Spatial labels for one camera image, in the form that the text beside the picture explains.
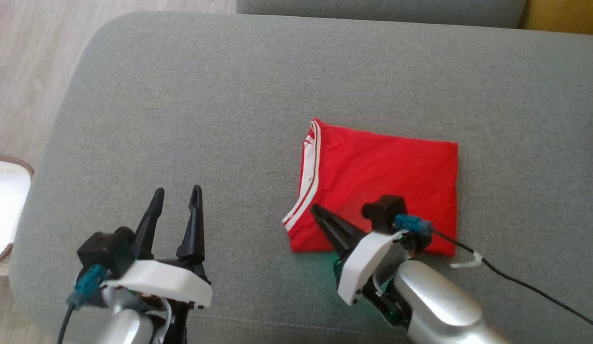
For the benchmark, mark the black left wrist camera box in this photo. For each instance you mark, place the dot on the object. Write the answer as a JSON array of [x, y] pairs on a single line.
[[107, 251]]

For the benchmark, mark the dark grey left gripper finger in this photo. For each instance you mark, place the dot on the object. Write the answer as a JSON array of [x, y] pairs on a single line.
[[148, 224], [193, 229]]

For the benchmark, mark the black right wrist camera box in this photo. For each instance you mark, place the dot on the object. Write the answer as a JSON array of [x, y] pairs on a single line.
[[384, 212]]

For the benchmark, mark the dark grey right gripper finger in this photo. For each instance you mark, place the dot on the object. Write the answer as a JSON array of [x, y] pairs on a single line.
[[339, 229]]

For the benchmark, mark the big yellow sofa back cushion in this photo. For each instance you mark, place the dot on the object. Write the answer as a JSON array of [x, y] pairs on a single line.
[[564, 14]]

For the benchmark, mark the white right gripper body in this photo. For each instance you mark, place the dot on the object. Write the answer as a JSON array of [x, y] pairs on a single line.
[[368, 263]]

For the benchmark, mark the white laundry basket brown rim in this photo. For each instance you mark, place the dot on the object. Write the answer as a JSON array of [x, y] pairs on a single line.
[[5, 205]]

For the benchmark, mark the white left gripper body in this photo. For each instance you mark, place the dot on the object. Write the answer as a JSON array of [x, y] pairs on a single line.
[[167, 284]]

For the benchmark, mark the red jersey with black lettering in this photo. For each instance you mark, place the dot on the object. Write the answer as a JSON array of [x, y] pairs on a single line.
[[382, 167]]

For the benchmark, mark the grey sofa seat cushion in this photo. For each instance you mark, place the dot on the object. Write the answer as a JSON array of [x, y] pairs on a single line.
[[372, 10]]

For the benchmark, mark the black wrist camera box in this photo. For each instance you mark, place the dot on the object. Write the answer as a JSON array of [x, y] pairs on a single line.
[[384, 212], [107, 251]]

